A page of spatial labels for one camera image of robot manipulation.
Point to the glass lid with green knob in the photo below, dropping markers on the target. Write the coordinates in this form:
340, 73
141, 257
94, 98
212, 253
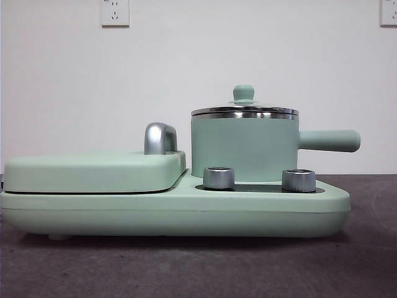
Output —
243, 93

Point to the white wall socket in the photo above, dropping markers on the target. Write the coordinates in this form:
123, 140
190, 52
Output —
115, 14
389, 14

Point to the mint green breakfast machine base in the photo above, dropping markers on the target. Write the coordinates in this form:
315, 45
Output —
186, 214

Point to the silver control knob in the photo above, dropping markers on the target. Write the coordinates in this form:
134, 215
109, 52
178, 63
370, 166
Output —
218, 178
299, 180

